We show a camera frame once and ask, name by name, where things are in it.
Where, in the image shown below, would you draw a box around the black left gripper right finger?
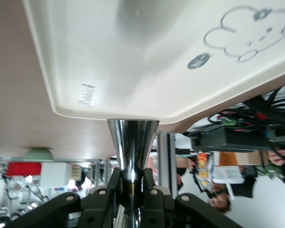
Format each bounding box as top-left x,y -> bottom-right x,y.
142,167 -> 243,228

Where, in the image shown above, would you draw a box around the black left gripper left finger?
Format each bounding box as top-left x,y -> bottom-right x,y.
4,167 -> 122,228

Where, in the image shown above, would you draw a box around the steel cocktail jigger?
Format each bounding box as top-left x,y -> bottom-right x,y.
106,118 -> 161,228

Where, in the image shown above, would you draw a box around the white box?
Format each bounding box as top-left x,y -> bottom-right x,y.
40,162 -> 72,188

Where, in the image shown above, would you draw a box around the orange yellow package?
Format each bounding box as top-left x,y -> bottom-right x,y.
196,152 -> 209,185

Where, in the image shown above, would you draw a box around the seated person brown hair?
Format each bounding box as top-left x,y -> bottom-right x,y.
208,163 -> 258,214

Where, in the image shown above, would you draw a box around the white paper sheets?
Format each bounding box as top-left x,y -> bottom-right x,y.
212,165 -> 245,185

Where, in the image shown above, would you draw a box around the green ceramic bowl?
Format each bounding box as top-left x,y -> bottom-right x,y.
25,147 -> 55,162

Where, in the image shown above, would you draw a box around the red box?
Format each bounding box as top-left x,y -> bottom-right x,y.
6,161 -> 42,177

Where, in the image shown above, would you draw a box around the black electronics box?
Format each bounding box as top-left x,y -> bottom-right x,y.
191,125 -> 285,152

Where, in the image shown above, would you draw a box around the green plant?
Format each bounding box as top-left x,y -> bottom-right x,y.
256,163 -> 285,180

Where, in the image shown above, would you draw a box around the cream rabbit print tray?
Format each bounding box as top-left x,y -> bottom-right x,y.
22,0 -> 285,125

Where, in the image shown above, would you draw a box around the aluminium camera mast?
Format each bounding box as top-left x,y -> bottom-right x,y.
157,133 -> 178,198

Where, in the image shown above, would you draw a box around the tangled black cables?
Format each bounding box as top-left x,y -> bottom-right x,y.
208,87 -> 285,152

